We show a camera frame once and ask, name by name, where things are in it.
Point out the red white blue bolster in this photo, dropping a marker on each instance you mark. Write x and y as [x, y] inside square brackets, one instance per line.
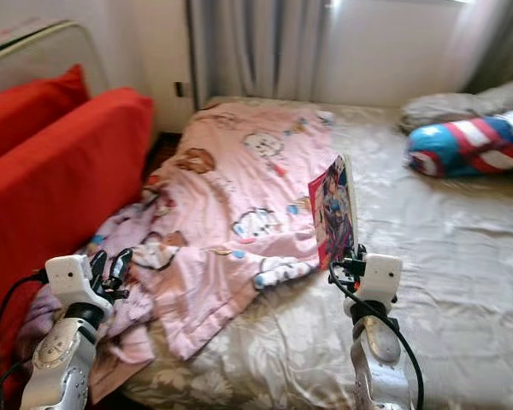
[462, 147]

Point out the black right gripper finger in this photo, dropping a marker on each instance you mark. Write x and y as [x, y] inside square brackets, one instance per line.
[340, 258]
[357, 256]

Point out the colourful comic book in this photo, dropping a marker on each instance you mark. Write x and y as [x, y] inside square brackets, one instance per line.
[335, 213]

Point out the grey floral bedsheet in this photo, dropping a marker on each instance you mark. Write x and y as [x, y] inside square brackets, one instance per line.
[445, 256]

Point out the large red sofa cushion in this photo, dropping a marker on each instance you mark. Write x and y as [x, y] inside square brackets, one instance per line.
[51, 222]

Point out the grey curtain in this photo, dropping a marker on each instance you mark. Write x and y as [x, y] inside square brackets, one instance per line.
[504, 51]
[256, 47]

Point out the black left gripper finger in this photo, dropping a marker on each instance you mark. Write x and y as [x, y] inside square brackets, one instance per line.
[120, 268]
[97, 268]

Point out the black wall socket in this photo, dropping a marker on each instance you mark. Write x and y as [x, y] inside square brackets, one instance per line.
[179, 89]

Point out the pink cartoon print blanket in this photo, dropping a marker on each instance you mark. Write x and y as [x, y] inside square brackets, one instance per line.
[231, 188]

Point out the slim red cushion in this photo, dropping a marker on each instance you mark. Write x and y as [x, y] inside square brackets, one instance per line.
[26, 115]

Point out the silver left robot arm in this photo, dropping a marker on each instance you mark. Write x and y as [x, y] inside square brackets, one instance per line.
[60, 367]

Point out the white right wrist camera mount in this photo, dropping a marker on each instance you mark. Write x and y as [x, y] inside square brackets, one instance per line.
[380, 278]

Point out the white quilted mattress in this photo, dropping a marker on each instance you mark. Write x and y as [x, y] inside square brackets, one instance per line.
[60, 60]

